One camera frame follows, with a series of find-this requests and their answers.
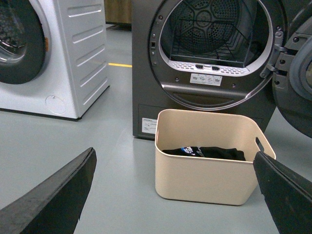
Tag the beige plastic laundry hamper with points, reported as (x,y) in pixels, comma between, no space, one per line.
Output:
(200,179)

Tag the white washing machine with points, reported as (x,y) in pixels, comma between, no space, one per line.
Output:
(53,58)

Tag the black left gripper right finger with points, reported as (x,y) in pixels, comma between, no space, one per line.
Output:
(287,194)

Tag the dark grey dryer door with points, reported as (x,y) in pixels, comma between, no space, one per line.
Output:
(290,62)

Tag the black printed t-shirt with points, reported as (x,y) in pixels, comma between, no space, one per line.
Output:
(208,152)

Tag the dark grey tumble dryer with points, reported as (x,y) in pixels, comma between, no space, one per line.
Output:
(204,55)

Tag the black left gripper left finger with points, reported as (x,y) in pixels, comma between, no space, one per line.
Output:
(55,205)

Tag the wooden cabinet in background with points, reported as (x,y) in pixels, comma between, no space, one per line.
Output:
(118,11)

